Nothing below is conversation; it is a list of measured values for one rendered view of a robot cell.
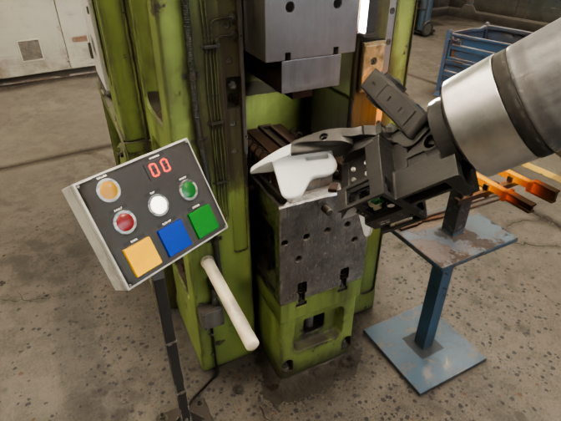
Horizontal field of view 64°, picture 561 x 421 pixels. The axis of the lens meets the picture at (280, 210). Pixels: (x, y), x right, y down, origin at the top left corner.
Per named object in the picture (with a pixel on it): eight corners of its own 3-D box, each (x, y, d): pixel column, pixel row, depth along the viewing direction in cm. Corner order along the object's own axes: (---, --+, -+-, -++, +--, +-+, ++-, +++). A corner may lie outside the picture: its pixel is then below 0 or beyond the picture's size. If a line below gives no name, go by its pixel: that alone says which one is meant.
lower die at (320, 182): (331, 184, 158) (333, 162, 154) (281, 196, 151) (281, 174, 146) (280, 140, 190) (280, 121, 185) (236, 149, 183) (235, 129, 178)
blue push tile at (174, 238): (193, 243, 119) (180, 218, 117) (171, 257, 114) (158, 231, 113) (189, 243, 120) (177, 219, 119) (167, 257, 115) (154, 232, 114)
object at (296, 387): (384, 380, 197) (384, 378, 196) (264, 435, 175) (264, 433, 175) (336, 320, 226) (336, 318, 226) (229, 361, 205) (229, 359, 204)
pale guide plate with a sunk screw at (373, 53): (381, 89, 162) (386, 40, 153) (360, 93, 159) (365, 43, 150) (376, 88, 164) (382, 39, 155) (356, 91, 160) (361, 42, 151)
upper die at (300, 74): (339, 85, 139) (341, 53, 134) (281, 93, 132) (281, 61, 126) (280, 54, 171) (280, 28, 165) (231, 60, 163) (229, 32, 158)
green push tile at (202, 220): (220, 227, 125) (209, 203, 124) (199, 239, 120) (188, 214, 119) (216, 227, 126) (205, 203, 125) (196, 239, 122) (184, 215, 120)
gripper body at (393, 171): (329, 213, 42) (448, 163, 34) (327, 138, 46) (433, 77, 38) (378, 236, 46) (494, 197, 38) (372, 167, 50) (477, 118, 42)
